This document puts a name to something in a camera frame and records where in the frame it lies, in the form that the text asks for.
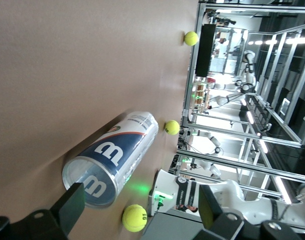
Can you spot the yellow tennis ball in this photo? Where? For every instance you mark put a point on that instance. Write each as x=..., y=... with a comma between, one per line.
x=135, y=218
x=172, y=127
x=191, y=38

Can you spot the black flat panel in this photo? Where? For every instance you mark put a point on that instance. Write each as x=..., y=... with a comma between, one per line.
x=205, y=50

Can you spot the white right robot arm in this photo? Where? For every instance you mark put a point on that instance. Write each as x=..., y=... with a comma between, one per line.
x=167, y=185

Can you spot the aluminium profile frame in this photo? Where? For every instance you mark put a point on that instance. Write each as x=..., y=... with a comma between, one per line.
x=191, y=75

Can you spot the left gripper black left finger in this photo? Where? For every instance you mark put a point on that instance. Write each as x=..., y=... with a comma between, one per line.
x=67, y=212

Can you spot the distant orange boxes stack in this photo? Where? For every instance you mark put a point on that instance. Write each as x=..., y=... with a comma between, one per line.
x=201, y=93

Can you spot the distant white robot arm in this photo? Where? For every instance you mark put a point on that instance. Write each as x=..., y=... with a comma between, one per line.
x=212, y=170
x=212, y=141

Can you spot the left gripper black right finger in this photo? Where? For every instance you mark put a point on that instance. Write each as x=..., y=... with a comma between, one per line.
x=210, y=212

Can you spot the ceiling light strip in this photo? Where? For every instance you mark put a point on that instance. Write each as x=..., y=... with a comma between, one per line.
x=282, y=187
x=263, y=146

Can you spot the brown table mat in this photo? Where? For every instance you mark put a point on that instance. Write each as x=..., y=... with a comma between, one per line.
x=67, y=62

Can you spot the clear tennis ball can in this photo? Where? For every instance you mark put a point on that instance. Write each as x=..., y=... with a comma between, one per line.
x=110, y=150

